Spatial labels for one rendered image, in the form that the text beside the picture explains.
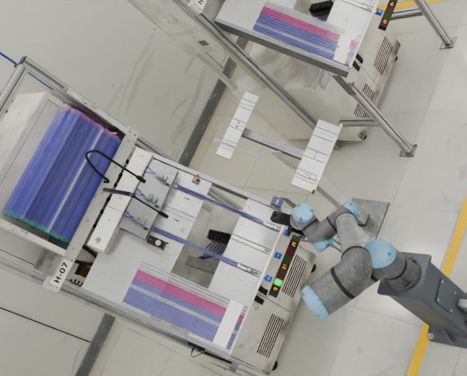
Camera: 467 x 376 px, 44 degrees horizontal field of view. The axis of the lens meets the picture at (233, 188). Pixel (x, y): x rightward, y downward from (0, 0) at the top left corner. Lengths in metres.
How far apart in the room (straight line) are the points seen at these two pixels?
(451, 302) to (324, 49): 1.32
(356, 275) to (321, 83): 1.63
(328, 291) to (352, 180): 1.75
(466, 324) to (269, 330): 1.00
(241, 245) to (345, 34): 1.17
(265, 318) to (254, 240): 0.63
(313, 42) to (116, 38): 1.83
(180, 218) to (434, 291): 1.12
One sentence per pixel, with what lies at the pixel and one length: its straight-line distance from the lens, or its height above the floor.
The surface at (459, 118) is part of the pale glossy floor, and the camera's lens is 3.40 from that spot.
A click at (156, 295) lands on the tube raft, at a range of 2.58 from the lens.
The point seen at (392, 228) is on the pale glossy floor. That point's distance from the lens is 3.21.
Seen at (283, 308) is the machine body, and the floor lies 0.16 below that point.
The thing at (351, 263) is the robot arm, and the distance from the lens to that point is 1.83.
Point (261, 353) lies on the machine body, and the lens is 3.15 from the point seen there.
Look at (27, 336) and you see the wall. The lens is 4.25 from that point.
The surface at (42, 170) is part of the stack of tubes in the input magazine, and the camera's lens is 2.44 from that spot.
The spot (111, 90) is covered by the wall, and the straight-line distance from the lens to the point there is 4.31.
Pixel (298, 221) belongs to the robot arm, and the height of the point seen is 0.99.
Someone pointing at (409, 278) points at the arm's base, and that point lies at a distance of 2.33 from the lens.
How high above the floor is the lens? 2.54
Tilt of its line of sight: 38 degrees down
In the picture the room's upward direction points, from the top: 54 degrees counter-clockwise
